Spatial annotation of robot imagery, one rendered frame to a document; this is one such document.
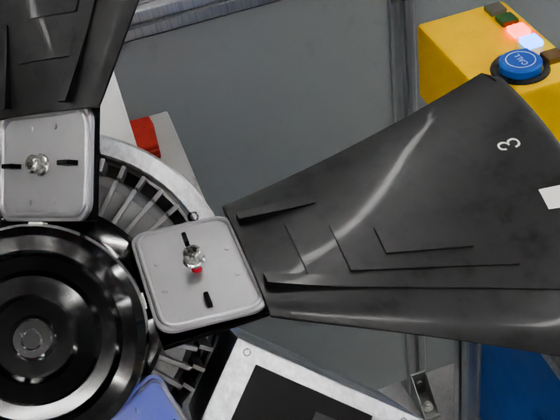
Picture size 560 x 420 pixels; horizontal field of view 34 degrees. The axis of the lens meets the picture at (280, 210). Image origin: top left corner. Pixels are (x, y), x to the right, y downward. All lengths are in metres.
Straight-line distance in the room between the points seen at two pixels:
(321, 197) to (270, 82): 0.77
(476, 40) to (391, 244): 0.43
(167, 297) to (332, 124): 0.92
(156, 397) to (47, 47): 0.22
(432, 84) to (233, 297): 0.50
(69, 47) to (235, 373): 0.26
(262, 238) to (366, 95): 0.88
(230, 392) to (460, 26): 0.48
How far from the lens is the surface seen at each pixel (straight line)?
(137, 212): 0.66
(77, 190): 0.53
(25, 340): 0.50
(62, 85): 0.54
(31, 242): 0.49
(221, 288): 0.54
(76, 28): 0.54
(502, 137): 0.64
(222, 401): 0.66
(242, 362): 0.65
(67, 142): 0.54
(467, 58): 0.92
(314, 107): 1.40
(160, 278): 0.55
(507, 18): 0.97
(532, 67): 0.89
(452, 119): 0.65
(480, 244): 0.58
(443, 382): 1.99
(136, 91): 1.31
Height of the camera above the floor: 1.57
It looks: 41 degrees down
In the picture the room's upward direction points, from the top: 9 degrees counter-clockwise
